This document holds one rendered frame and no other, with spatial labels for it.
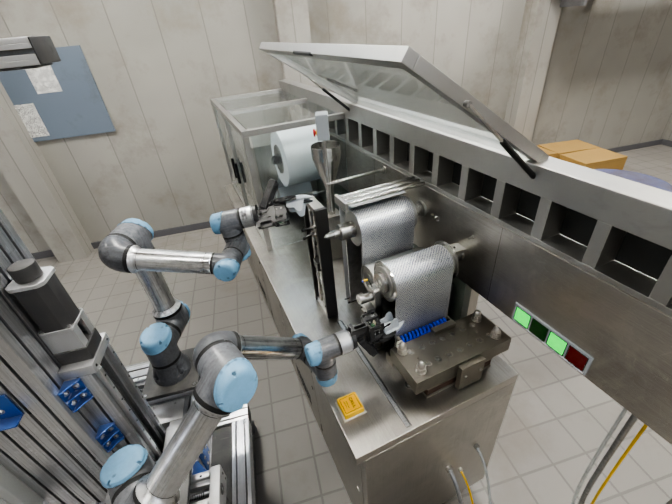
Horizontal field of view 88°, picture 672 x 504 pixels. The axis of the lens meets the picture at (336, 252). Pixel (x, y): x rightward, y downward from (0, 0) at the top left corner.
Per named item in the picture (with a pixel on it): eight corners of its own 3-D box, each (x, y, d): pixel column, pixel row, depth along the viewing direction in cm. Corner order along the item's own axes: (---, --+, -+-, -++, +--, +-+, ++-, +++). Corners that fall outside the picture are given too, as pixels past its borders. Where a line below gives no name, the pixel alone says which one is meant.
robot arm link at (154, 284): (157, 344, 148) (94, 236, 118) (171, 319, 161) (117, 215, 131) (184, 342, 147) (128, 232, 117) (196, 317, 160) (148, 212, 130)
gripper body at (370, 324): (386, 323, 115) (354, 336, 111) (386, 341, 120) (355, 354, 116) (375, 309, 121) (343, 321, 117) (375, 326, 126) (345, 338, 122)
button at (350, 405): (337, 403, 121) (336, 399, 120) (355, 395, 123) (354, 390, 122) (345, 420, 115) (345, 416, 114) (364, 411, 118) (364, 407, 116)
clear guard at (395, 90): (266, 49, 148) (267, 47, 148) (357, 101, 176) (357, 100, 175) (405, 61, 66) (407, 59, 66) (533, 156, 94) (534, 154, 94)
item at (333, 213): (319, 252, 201) (307, 156, 170) (341, 245, 205) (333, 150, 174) (329, 264, 190) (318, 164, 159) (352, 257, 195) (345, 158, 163)
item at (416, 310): (394, 338, 128) (395, 300, 118) (446, 316, 135) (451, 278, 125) (395, 339, 127) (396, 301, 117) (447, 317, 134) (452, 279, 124)
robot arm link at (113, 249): (77, 251, 109) (234, 260, 111) (97, 233, 118) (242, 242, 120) (89, 280, 115) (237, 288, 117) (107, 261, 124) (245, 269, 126)
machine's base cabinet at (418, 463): (249, 268, 351) (227, 189, 304) (308, 250, 371) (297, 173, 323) (369, 557, 155) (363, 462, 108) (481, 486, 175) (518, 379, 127)
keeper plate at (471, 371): (454, 386, 122) (458, 365, 116) (476, 374, 125) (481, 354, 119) (459, 391, 120) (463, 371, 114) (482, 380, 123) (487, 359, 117)
